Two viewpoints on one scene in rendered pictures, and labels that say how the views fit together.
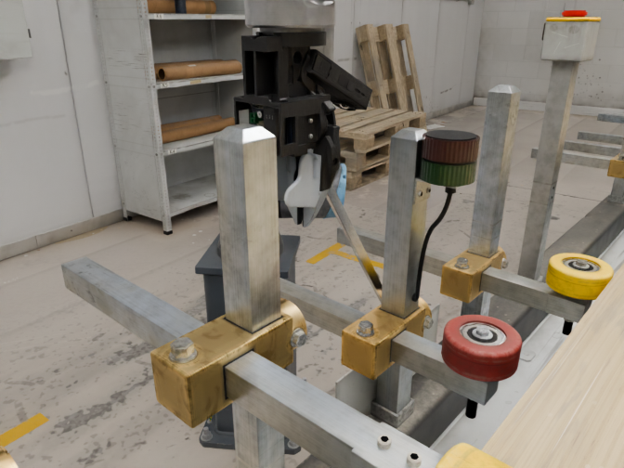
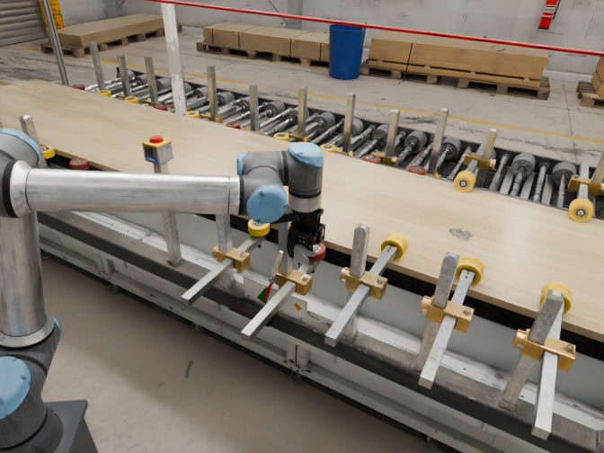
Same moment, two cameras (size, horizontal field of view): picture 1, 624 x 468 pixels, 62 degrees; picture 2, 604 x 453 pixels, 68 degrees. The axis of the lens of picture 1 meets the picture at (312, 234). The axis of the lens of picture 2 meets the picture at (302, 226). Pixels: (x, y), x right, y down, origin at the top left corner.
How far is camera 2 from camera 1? 1.44 m
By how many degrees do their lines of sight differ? 88
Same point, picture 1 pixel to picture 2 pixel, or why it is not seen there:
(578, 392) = (333, 236)
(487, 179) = (226, 221)
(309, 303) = (282, 297)
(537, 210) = (173, 227)
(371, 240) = (205, 286)
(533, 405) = (341, 244)
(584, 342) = not seen: hidden behind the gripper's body
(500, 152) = not seen: hidden behind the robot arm
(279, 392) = (380, 266)
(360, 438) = (388, 254)
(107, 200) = not seen: outside the picture
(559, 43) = (164, 155)
